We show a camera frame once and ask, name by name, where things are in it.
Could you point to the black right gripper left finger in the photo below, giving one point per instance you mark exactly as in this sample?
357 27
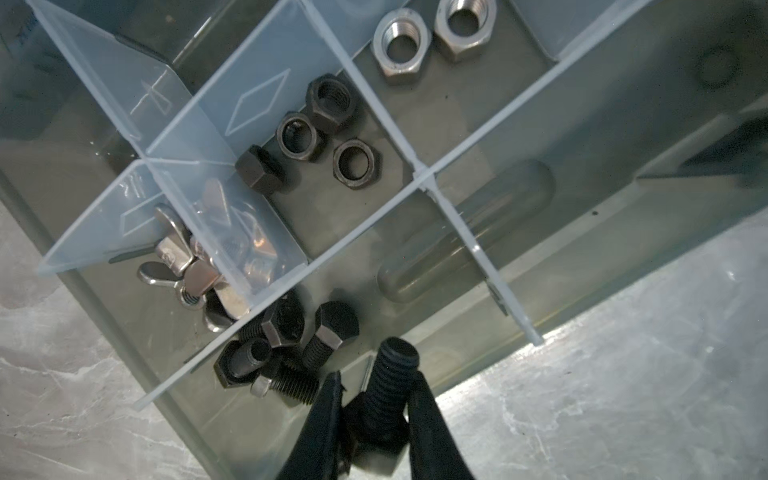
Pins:
315 453

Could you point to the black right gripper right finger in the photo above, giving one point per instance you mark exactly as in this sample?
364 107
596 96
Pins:
433 453

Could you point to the silver wing nut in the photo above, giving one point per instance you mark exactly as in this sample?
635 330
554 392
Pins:
196 280
174 248
239 232

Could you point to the black hex nut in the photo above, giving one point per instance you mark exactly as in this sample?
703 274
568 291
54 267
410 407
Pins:
331 103
298 139
356 164

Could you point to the silver hex nut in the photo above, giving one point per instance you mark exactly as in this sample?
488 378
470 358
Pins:
463 29
400 45
189 301

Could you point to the grey compartment organizer box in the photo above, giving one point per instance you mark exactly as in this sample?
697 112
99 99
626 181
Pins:
517 189

